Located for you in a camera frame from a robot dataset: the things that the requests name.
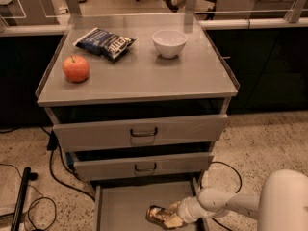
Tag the blue chip bag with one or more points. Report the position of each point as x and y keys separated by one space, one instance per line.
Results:
x=104 y=43

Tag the orange soda can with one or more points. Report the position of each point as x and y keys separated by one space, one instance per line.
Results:
x=159 y=216

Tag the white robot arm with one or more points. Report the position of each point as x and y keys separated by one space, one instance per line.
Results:
x=282 y=204

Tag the grey drawer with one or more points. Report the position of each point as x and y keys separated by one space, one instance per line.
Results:
x=101 y=135
x=143 y=166
x=124 y=208

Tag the top grey drawer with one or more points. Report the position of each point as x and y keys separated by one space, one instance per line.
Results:
x=101 y=135

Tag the bottom grey drawer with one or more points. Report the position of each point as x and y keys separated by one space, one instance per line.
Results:
x=124 y=208

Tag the black pole on floor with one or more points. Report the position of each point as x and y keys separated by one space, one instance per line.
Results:
x=27 y=175

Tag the red apple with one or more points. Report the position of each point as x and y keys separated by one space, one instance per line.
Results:
x=76 y=69

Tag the middle grey drawer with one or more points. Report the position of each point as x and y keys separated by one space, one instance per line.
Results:
x=143 y=166

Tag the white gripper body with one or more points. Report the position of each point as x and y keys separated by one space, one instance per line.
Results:
x=185 y=210

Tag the white bowl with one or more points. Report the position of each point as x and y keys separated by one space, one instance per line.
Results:
x=169 y=43

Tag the grey drawer cabinet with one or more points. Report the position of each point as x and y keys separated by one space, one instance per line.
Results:
x=140 y=85

